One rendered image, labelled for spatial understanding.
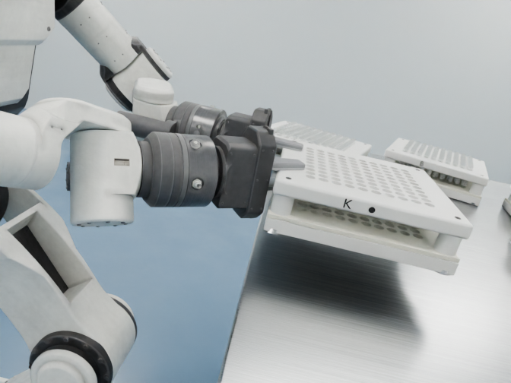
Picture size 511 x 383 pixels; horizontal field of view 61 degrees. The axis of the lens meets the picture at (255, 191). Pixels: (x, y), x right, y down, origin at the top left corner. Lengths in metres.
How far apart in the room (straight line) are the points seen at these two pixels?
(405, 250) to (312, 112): 4.06
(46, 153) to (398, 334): 0.41
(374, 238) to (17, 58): 0.58
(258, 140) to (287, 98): 4.00
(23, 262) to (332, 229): 0.48
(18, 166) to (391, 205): 0.40
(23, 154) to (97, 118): 0.09
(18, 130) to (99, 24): 0.57
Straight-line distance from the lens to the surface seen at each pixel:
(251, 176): 0.54
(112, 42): 0.98
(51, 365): 0.82
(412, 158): 1.15
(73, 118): 0.46
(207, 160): 0.50
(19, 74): 0.79
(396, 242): 0.58
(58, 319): 0.82
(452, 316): 0.62
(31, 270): 0.78
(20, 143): 0.42
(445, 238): 0.59
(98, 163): 0.48
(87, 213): 0.48
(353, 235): 0.56
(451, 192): 1.16
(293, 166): 0.58
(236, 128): 0.69
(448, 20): 4.92
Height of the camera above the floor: 1.15
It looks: 20 degrees down
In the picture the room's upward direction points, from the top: 12 degrees clockwise
